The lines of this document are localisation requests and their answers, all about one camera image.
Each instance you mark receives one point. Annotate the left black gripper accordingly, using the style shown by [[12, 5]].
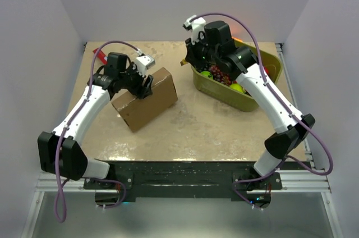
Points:
[[141, 91]]

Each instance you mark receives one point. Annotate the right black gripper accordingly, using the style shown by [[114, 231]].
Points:
[[192, 56]]

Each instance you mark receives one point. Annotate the yellow utility knife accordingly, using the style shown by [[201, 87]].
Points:
[[183, 62]]

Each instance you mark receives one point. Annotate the brown cardboard express box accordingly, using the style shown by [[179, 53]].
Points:
[[136, 112]]

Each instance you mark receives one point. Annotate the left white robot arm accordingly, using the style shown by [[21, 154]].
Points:
[[60, 150]]

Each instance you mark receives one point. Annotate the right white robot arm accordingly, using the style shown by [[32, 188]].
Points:
[[212, 43]]

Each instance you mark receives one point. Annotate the green fruit left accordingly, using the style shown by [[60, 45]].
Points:
[[207, 74]]

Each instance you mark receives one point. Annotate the dark red grape bunch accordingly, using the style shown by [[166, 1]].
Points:
[[220, 76]]

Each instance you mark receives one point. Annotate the green lime front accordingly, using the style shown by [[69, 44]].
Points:
[[237, 87]]

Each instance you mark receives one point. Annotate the red apple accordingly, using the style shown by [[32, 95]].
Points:
[[266, 71]]

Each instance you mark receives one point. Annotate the olive green plastic bin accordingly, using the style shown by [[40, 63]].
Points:
[[242, 101]]

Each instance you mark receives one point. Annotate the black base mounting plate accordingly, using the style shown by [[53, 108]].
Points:
[[174, 179]]

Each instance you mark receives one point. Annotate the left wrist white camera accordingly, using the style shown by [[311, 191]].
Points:
[[144, 63]]

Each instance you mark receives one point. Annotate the wrist white camera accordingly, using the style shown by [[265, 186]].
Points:
[[195, 25], [144, 63]]

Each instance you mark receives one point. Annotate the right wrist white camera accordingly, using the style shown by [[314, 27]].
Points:
[[195, 25]]

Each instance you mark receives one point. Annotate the aluminium rail frame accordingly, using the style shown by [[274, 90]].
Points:
[[303, 180]]

